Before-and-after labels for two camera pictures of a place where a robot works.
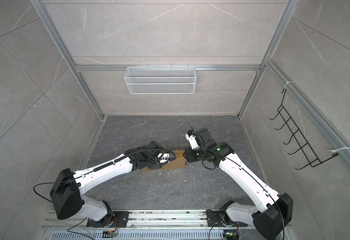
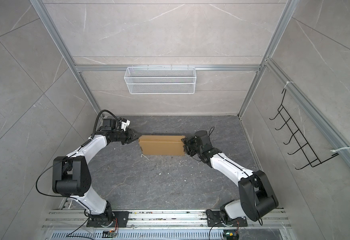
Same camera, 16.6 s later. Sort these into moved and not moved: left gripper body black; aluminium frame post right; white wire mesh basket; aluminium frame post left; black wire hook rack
Moved: left gripper body black
Not moved: black wire hook rack; aluminium frame post left; aluminium frame post right; white wire mesh basket
